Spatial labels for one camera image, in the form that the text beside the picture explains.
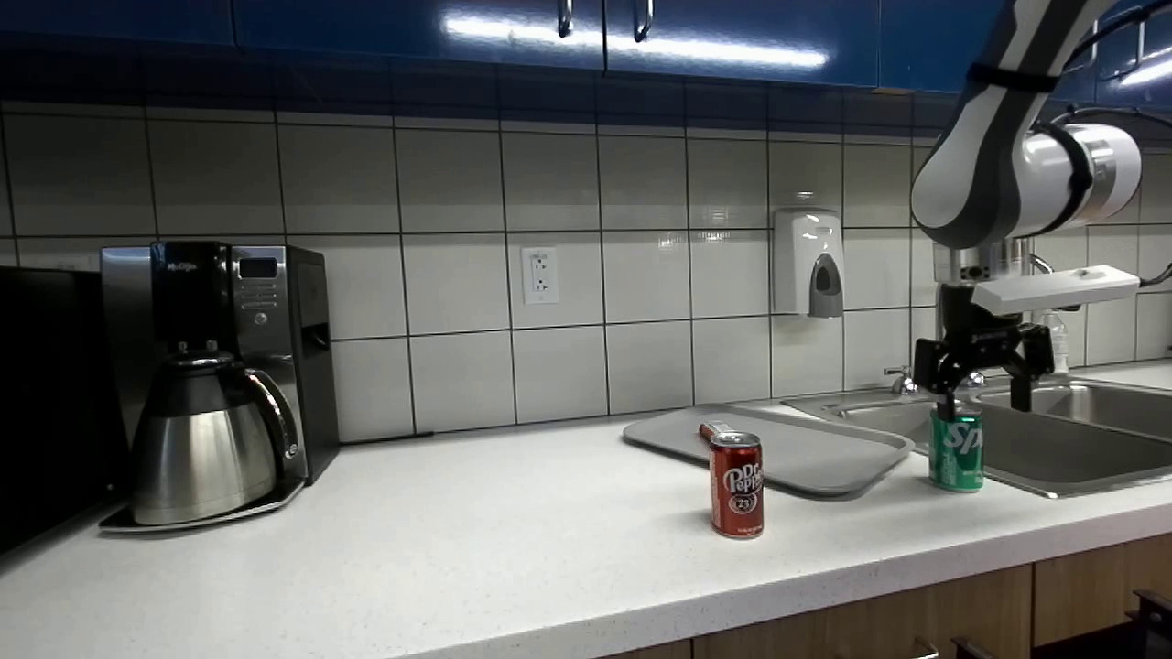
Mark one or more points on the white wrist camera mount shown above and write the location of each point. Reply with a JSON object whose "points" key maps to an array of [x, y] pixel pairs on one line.
{"points": [[1048, 292]]}

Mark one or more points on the stainless steel double sink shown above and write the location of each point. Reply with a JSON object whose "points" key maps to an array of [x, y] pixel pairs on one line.
{"points": [[1074, 444]]}

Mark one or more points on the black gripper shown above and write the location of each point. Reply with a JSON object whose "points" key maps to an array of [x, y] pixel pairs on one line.
{"points": [[983, 329]]}

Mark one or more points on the small yellow wrapped bar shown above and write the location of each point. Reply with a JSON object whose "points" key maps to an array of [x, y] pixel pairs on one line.
{"points": [[712, 431]]}

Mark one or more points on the wooden base cabinet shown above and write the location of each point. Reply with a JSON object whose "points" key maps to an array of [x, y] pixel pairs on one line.
{"points": [[880, 625]]}

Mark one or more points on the white wall soap dispenser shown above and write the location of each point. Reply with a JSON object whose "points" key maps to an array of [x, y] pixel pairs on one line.
{"points": [[807, 260]]}

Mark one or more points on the grey plastic tray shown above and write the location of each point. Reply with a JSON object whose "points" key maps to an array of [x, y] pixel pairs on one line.
{"points": [[830, 456]]}

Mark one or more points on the stainless steel carafe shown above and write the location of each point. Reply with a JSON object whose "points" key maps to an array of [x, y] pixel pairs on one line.
{"points": [[203, 450]]}

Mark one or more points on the red soda can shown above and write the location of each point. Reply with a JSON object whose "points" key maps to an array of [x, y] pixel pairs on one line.
{"points": [[738, 489]]}

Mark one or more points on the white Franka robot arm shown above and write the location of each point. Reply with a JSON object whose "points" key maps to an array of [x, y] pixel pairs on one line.
{"points": [[991, 157]]}

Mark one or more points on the black microwave oven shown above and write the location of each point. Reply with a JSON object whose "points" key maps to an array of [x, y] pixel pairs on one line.
{"points": [[48, 404]]}

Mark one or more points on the green Sprite can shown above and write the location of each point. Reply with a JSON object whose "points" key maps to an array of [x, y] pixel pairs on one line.
{"points": [[959, 456]]}

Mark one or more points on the black steel coffee maker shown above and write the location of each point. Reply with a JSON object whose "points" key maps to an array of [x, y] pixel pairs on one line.
{"points": [[275, 315]]}

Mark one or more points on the white wall outlet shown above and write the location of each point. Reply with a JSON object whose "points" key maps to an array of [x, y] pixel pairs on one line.
{"points": [[540, 277]]}

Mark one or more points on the clear soap pump bottle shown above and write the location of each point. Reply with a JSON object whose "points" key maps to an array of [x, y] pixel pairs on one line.
{"points": [[1062, 351]]}

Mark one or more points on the blue glossy wall cabinet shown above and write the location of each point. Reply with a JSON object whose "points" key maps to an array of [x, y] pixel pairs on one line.
{"points": [[307, 37]]}

